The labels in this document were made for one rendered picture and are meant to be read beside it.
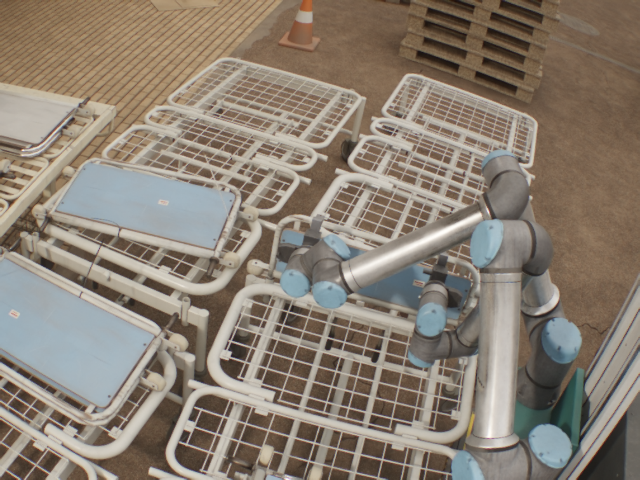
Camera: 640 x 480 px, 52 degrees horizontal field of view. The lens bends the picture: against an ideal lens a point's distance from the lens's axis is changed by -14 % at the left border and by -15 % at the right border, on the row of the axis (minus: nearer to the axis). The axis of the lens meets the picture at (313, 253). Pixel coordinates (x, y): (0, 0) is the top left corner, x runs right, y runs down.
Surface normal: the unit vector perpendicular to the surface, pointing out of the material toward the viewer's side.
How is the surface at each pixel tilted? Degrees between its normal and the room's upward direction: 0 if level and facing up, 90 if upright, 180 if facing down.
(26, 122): 3
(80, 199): 5
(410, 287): 90
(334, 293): 93
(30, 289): 7
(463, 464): 94
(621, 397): 90
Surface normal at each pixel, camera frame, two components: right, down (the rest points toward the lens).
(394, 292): -0.22, 0.58
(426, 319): -0.18, 0.36
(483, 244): -0.95, -0.11
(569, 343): 0.17, -0.72
